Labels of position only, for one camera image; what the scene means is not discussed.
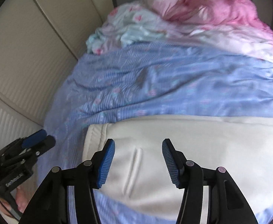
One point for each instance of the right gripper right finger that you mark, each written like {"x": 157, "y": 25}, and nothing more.
{"x": 226, "y": 202}

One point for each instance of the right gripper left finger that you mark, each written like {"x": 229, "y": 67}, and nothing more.
{"x": 50, "y": 203}

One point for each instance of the blue striped floral bedsheet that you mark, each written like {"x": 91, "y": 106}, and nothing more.
{"x": 152, "y": 79}

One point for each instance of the pink satin duvet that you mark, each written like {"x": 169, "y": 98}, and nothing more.
{"x": 218, "y": 12}

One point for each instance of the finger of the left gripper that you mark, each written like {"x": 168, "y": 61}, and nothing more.
{"x": 40, "y": 148}
{"x": 34, "y": 139}

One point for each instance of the cream white pants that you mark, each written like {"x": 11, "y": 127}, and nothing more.
{"x": 139, "y": 178}

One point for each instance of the left hand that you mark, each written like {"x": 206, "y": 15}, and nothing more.
{"x": 21, "y": 199}

